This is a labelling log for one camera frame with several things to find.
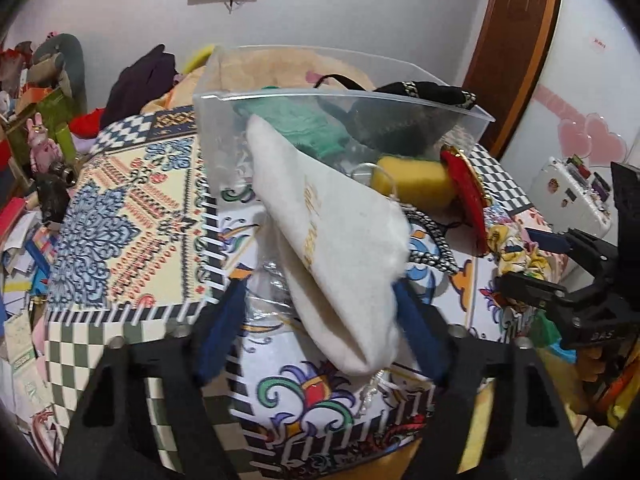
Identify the yellow floral cloth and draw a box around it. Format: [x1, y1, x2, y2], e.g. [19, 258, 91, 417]
[487, 222, 553, 282]

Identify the black patterned fabric pouch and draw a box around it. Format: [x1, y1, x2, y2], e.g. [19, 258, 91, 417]
[319, 80, 476, 158]

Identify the white cloth bag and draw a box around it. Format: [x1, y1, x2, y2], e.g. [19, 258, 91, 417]
[246, 115, 410, 376]

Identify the white stickered suitcase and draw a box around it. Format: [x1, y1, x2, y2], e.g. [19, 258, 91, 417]
[527, 157, 612, 237]

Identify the patterned bed cover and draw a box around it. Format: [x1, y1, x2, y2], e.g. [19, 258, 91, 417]
[29, 104, 572, 480]

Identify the clear plastic storage bin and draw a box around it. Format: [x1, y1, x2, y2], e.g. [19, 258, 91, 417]
[193, 46, 495, 205]

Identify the wooden door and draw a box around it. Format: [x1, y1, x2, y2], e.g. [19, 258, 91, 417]
[463, 0, 561, 158]

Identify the pink bunny doll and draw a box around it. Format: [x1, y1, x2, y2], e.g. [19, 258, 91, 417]
[26, 113, 63, 174]

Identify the red cloth item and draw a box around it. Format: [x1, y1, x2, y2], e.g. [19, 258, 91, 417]
[68, 108, 104, 140]

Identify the beige floral quilt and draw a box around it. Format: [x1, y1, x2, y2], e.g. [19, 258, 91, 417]
[141, 47, 375, 114]

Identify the green cardboard box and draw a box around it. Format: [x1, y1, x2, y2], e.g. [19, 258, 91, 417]
[4, 88, 79, 166]

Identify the dark purple clothing pile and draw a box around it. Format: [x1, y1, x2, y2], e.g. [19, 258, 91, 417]
[100, 44, 177, 129]

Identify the grey plush toy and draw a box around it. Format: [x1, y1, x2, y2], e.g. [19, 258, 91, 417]
[27, 34, 87, 112]

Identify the yellow ring cushion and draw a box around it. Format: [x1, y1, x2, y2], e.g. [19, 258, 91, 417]
[180, 44, 216, 75]

